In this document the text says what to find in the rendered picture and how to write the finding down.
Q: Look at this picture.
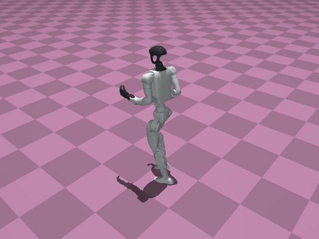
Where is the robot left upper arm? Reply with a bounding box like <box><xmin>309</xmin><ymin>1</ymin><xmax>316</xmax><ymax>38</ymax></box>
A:
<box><xmin>141</xmin><ymin>73</ymin><xmax>153</xmax><ymax>105</ymax></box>

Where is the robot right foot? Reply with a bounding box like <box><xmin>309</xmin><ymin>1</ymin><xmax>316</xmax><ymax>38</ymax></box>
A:
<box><xmin>154</xmin><ymin>163</ymin><xmax>170</xmax><ymax>169</ymax></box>

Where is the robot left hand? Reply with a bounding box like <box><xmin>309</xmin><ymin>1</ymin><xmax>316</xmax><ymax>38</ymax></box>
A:
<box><xmin>120</xmin><ymin>85</ymin><xmax>135</xmax><ymax>100</ymax></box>

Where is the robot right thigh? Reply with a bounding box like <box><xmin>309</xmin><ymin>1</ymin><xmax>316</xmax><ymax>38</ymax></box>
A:
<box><xmin>159</xmin><ymin>109</ymin><xmax>172</xmax><ymax>142</ymax></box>

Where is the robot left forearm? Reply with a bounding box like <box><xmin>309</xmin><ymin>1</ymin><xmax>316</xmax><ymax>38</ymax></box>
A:
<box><xmin>130</xmin><ymin>96</ymin><xmax>148</xmax><ymax>106</ymax></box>

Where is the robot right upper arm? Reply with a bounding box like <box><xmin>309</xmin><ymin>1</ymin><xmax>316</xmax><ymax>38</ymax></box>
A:
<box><xmin>169</xmin><ymin>66</ymin><xmax>181</xmax><ymax>96</ymax></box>

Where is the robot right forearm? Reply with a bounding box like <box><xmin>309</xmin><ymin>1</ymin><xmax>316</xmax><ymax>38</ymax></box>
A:
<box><xmin>169</xmin><ymin>92</ymin><xmax>178</xmax><ymax>100</ymax></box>

